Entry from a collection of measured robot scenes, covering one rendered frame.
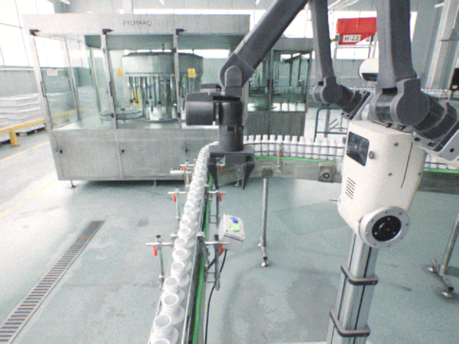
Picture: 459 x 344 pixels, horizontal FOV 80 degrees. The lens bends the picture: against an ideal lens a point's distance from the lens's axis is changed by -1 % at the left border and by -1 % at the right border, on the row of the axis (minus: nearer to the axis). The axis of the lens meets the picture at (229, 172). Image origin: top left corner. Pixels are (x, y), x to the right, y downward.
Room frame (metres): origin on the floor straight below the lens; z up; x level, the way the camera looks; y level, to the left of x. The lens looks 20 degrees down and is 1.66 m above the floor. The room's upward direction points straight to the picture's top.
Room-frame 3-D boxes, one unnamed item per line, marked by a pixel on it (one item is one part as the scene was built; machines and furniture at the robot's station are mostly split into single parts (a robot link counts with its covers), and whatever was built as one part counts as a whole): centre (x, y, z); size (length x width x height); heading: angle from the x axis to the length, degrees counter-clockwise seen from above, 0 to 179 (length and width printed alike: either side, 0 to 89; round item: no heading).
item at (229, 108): (0.61, 0.00, 1.57); 0.07 x 0.06 x 0.07; 95
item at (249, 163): (0.61, -0.02, 1.44); 0.07 x 0.07 x 0.09; 1
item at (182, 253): (0.68, 0.14, 1.08); 0.06 x 0.06 x 0.17
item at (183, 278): (0.62, 0.14, 1.08); 0.06 x 0.06 x 0.17
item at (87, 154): (5.20, 1.19, 1.18); 2.88 x 2.73 x 2.35; 92
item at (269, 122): (6.63, -0.80, 1.15); 1.63 x 1.62 x 2.30; 2
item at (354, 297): (0.88, -0.50, 0.74); 0.11 x 0.11 x 0.40; 2
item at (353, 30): (7.06, -2.90, 1.40); 0.92 x 0.72 x 2.80; 74
